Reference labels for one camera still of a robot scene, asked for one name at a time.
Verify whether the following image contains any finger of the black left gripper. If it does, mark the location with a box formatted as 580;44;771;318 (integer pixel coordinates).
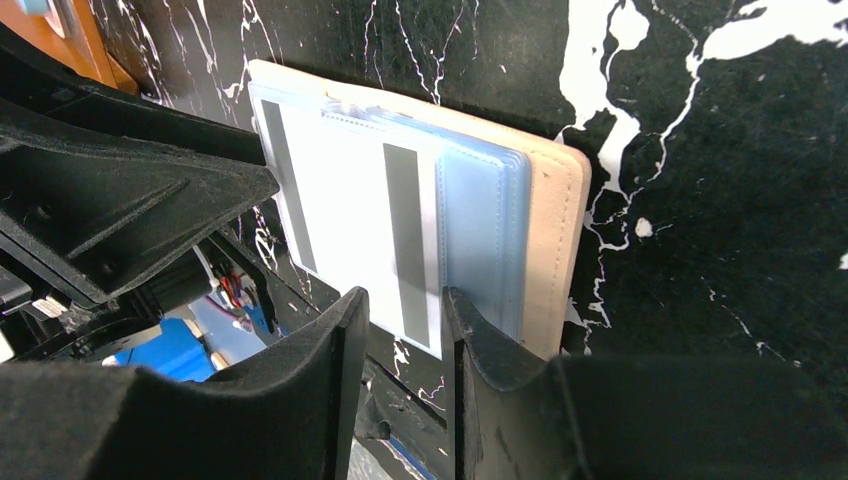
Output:
1;28;278;307

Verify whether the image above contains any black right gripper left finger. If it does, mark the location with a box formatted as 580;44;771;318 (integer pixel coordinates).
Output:
1;287;369;479

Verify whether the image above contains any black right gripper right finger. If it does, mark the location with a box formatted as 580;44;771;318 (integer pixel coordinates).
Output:
441;287;847;479

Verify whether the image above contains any silver card with black stripe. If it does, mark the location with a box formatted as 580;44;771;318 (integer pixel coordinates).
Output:
254;99;337;283

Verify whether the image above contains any beige leather card holder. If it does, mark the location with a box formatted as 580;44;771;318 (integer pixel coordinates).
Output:
248;60;591;359

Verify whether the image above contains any blue plastic bin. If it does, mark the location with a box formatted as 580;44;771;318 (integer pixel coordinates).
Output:
112;318;216;382

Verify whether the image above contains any orange wooden shelf rack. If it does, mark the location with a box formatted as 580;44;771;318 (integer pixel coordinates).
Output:
1;1;140;96

